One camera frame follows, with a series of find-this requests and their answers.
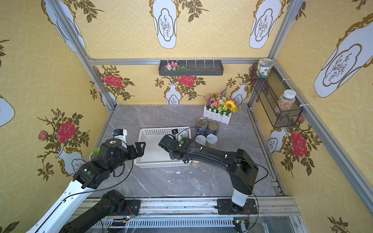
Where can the yellow label white lid can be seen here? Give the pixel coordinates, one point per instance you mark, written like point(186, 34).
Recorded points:
point(201, 139)

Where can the dark blue tomato can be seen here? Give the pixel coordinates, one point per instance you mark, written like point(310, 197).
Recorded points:
point(212, 128)

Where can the green label white lid can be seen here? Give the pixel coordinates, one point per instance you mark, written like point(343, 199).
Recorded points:
point(212, 140)

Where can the black wire wall basket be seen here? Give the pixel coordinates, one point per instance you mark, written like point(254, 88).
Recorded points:
point(268, 92)

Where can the pink flowers in shelf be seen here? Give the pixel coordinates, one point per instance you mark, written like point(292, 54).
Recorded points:
point(174, 66)

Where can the green label jar white lid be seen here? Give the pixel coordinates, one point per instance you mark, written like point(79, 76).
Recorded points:
point(264, 67)

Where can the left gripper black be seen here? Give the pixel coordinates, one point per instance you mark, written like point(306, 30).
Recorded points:
point(131, 150)

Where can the grey wall shelf tray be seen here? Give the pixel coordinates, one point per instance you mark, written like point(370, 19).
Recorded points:
point(194, 67)

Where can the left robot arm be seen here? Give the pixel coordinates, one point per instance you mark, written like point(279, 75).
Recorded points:
point(113, 153)

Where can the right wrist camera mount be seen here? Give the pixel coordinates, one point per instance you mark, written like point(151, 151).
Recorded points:
point(175, 132)

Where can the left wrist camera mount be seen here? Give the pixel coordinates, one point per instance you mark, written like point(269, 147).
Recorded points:
point(121, 135)

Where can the white perforated plastic basket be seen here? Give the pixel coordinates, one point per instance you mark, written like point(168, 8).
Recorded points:
point(154, 156)

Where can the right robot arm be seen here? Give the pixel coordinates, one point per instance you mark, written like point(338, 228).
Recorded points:
point(238, 164)

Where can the white picket fence flower planter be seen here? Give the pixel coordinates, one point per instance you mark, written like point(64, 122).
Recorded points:
point(219, 108)

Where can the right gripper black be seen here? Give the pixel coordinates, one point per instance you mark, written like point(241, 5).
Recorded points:
point(166, 142)

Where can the orange label white lid can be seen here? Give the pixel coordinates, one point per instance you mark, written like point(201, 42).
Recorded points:
point(197, 163)

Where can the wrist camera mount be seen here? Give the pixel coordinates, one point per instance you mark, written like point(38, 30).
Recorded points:
point(175, 132)
point(121, 135)

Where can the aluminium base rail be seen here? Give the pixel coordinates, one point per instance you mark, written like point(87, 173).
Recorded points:
point(260, 215)

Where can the clear jar white lid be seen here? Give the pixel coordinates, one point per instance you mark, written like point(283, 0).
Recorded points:
point(285, 101)

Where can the tall blue nutrition label can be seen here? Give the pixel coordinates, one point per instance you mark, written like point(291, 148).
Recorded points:
point(201, 126)

